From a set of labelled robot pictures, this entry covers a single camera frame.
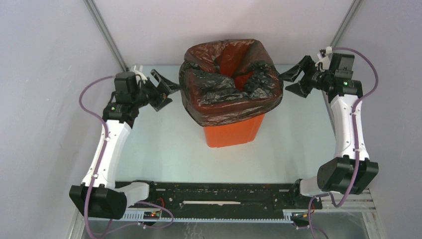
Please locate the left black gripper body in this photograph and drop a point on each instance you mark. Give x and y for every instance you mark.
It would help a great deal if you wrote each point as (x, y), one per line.
(148, 92)

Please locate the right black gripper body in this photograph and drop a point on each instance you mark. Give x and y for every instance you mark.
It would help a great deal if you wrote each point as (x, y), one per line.
(318, 79)

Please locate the black plastic trash bag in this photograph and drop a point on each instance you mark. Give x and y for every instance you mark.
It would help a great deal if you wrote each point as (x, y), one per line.
(228, 81)

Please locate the grey cable duct strip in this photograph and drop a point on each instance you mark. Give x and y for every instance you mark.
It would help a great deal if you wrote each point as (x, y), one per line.
(138, 216)

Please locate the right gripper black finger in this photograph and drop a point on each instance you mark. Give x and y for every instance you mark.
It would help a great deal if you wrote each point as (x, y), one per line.
(305, 65)
(299, 89)

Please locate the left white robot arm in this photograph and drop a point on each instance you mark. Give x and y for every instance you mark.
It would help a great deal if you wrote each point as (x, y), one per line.
(97, 195)

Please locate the orange plastic trash bin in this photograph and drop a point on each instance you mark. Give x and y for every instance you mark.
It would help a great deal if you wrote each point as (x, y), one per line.
(244, 131)

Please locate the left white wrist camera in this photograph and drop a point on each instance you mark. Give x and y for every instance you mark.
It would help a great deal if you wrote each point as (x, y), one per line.
(137, 69)

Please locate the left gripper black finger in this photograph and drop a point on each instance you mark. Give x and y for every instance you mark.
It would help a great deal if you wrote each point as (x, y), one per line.
(159, 102)
(165, 86)

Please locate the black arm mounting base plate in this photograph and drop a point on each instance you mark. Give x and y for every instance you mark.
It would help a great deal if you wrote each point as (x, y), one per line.
(228, 200)

